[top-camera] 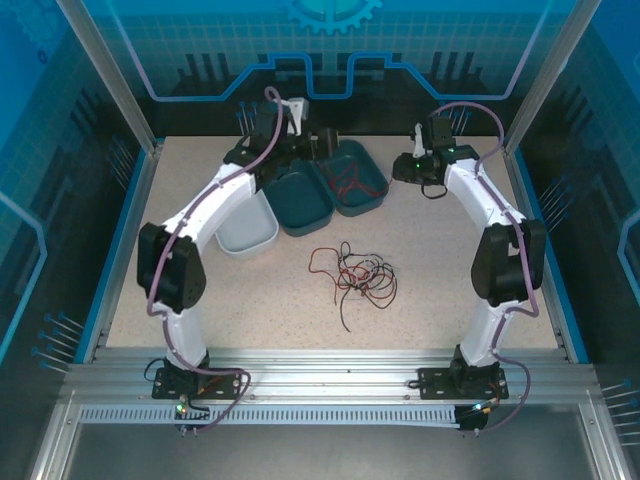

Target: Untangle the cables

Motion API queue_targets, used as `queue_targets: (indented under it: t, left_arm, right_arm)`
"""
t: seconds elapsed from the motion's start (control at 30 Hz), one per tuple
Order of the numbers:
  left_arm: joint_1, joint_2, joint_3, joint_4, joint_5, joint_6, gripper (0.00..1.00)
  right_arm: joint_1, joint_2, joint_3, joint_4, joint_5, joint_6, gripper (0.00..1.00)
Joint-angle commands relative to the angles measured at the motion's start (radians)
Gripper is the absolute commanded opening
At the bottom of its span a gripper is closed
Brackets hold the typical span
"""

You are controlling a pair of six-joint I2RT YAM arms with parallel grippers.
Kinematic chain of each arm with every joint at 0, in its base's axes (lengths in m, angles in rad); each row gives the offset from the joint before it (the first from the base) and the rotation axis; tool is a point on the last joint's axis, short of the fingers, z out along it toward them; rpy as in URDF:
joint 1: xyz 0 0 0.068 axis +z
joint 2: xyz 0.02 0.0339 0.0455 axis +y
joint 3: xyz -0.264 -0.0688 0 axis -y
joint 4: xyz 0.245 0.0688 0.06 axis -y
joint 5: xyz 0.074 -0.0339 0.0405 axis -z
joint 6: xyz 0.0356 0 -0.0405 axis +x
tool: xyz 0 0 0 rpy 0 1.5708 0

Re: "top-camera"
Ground slotted white cable duct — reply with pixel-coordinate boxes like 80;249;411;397
78;403;464;426

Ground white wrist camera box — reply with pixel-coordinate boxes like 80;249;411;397
410;122;432;157
278;97;307;137

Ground white plastic bin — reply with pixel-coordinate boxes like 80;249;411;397
214;191;280;259

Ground aluminium side rail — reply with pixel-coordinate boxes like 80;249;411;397
501;142;576;364
82;142;166;364

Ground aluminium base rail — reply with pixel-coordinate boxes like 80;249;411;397
64;347;599;406

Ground aluminium frame post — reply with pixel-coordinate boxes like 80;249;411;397
503;0;600;152
54;0;164;151

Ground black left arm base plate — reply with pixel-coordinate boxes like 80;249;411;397
151;366;247;402

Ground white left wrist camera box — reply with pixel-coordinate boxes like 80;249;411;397
278;97;307;137

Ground black controller box with LED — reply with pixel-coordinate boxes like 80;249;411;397
172;403;211;436
455;402;490;436

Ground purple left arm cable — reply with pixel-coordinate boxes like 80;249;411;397
147;86;285;432

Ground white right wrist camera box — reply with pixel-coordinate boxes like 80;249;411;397
410;122;432;157

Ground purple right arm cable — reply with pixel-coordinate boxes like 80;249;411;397
429;101;541;432

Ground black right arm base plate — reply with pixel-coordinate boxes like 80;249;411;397
417;366;510;401

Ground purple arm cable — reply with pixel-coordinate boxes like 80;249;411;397
147;86;285;432
429;101;541;432

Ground teal plastic bin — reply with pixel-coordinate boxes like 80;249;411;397
262;171;336;239
310;138;392;219

